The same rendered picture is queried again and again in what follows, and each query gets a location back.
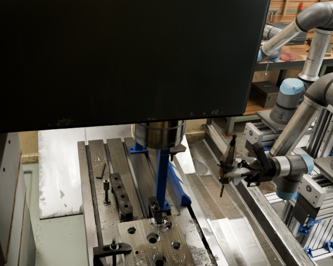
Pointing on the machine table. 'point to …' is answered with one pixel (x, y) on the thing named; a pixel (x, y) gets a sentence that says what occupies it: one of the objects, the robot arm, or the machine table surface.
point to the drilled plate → (138, 244)
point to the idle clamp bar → (120, 194)
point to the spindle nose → (159, 134)
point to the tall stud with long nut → (106, 190)
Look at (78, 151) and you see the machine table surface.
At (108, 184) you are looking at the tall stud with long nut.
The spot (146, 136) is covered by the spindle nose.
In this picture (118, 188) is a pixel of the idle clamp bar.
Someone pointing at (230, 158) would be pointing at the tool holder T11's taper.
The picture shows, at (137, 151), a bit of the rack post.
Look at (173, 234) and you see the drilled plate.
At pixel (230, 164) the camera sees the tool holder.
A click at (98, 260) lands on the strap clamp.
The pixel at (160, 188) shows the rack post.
